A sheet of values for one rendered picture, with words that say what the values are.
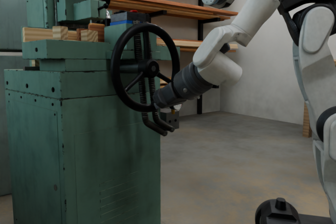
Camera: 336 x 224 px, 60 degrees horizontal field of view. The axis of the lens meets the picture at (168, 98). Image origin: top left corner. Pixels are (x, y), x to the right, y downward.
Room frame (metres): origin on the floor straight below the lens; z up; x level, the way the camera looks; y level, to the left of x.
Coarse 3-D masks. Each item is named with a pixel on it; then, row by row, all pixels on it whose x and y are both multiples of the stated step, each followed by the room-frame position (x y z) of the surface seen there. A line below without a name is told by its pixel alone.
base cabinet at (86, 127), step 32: (32, 96) 1.09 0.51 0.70; (96, 96) 1.02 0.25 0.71; (32, 128) 1.10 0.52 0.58; (64, 128) 0.93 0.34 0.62; (96, 128) 1.01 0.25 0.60; (128, 128) 1.11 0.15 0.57; (32, 160) 1.11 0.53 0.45; (64, 160) 0.93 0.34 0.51; (96, 160) 1.01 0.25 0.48; (128, 160) 1.11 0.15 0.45; (32, 192) 1.12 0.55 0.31; (64, 192) 0.92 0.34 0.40; (96, 192) 1.00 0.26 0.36; (128, 192) 1.11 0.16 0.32
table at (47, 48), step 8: (40, 40) 0.92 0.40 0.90; (48, 40) 0.90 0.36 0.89; (56, 40) 0.92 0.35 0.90; (64, 40) 0.94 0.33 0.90; (72, 40) 0.96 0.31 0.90; (24, 48) 1.02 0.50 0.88; (32, 48) 0.97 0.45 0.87; (40, 48) 0.93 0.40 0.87; (48, 48) 0.90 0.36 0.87; (56, 48) 0.92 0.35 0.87; (64, 48) 0.94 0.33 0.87; (72, 48) 0.96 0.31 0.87; (80, 48) 0.98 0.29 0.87; (88, 48) 1.00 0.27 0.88; (96, 48) 1.02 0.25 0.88; (104, 48) 1.04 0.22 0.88; (160, 48) 1.23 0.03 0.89; (24, 56) 1.03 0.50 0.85; (32, 56) 0.97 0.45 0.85; (40, 56) 0.93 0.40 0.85; (48, 56) 0.90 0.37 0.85; (56, 56) 0.92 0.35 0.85; (64, 56) 0.94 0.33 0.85; (72, 56) 0.96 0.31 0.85; (80, 56) 0.98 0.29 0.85; (88, 56) 1.00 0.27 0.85; (96, 56) 1.02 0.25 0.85; (104, 56) 1.04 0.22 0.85; (128, 56) 1.00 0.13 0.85; (144, 56) 1.05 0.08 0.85; (152, 56) 1.07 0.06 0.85; (160, 56) 1.23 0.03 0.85; (168, 56) 1.27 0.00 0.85
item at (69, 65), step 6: (42, 60) 1.06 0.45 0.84; (48, 60) 1.02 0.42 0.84; (54, 60) 0.99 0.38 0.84; (60, 60) 0.96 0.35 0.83; (66, 60) 0.94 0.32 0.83; (72, 60) 0.95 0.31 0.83; (78, 60) 0.97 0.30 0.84; (84, 60) 0.99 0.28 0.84; (90, 60) 1.00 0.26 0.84; (96, 60) 1.02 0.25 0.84; (102, 60) 1.03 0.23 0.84; (108, 60) 1.05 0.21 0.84; (120, 60) 1.09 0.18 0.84; (126, 60) 1.11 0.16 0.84; (132, 60) 1.13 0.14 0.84; (156, 60) 1.22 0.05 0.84; (42, 66) 1.06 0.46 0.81; (48, 66) 1.03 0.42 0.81; (54, 66) 0.99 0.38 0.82; (60, 66) 0.96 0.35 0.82; (66, 66) 0.94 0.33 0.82; (72, 66) 0.95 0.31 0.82; (78, 66) 0.97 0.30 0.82; (84, 66) 0.98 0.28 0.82; (90, 66) 1.00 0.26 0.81; (96, 66) 1.02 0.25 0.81; (102, 66) 1.03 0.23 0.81; (108, 66) 1.05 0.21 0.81
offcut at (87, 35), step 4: (84, 32) 1.01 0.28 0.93; (88, 32) 1.01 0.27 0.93; (92, 32) 1.02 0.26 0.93; (96, 32) 1.04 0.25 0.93; (84, 36) 1.01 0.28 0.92; (88, 36) 1.01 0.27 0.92; (92, 36) 1.02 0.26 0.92; (96, 36) 1.04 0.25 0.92; (84, 40) 1.01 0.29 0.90; (88, 40) 1.01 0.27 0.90; (92, 40) 1.02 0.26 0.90; (96, 40) 1.04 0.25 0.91
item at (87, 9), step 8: (88, 0) 1.14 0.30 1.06; (96, 0) 1.15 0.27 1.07; (80, 8) 1.19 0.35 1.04; (88, 8) 1.14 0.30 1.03; (96, 8) 1.15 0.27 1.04; (104, 8) 1.18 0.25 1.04; (80, 16) 1.19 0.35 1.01; (88, 16) 1.15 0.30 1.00; (96, 16) 1.15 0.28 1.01; (104, 16) 1.18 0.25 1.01
